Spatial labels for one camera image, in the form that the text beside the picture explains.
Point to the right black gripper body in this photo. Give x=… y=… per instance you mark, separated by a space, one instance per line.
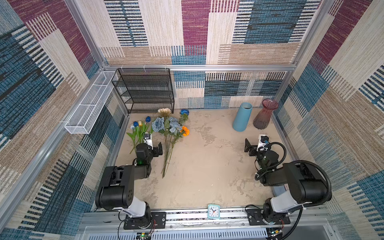
x=253 y=148

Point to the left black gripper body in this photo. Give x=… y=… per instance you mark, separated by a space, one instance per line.
x=155 y=149

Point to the pale blue rose bouquet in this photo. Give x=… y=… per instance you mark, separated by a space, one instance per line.
x=172 y=131

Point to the teal ceramic vase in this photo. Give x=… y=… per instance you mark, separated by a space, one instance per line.
x=242 y=117

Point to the orange marigold flower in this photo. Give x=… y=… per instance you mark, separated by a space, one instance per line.
x=185 y=131

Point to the cream sunflower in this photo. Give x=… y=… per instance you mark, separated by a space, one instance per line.
x=164 y=112

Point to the bright blue rose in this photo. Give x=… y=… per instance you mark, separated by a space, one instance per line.
x=184 y=116

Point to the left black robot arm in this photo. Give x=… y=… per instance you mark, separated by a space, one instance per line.
x=116 y=191

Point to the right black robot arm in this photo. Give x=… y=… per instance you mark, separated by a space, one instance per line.
x=309 y=185

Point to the red ribbed glass vase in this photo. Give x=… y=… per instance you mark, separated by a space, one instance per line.
x=262 y=119

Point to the tulip bunch with green leaves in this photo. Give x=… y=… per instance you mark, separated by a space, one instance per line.
x=139 y=129

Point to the small teal alarm clock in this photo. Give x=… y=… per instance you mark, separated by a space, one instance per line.
x=213 y=212

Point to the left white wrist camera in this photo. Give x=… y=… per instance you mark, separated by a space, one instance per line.
x=148 y=139

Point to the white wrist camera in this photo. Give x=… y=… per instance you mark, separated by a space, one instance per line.
x=148 y=139
x=263 y=143

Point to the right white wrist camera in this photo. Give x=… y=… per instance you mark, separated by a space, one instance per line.
x=263 y=143

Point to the black wire shelf rack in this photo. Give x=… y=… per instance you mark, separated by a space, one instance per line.
x=144 y=90

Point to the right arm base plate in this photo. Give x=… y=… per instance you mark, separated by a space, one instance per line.
x=259 y=217

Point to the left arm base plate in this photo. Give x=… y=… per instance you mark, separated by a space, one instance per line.
x=156 y=220

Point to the white mesh wall basket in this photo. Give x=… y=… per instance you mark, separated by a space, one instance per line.
x=87 y=112

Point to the aluminium front rail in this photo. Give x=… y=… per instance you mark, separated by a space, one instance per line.
x=234 y=223

